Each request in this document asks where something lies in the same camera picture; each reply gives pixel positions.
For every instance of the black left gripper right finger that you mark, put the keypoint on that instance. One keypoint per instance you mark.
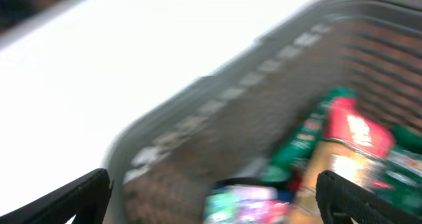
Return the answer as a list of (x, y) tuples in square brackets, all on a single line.
[(341, 201)]

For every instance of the orange biscuit pack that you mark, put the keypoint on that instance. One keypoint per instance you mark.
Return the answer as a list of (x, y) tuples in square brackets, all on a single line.
[(352, 146)]

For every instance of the green Nescafe coffee bag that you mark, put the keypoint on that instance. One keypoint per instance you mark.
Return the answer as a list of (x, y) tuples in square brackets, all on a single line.
[(399, 181)]

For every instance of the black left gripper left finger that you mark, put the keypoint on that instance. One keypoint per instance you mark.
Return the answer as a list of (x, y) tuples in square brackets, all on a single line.
[(84, 200)]

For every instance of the grey plastic basket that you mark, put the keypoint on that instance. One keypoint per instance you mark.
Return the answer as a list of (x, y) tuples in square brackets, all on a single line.
[(225, 124)]

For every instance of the Kleenex tissue multipack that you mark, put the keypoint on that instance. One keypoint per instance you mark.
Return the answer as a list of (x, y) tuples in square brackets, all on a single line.
[(246, 204)]

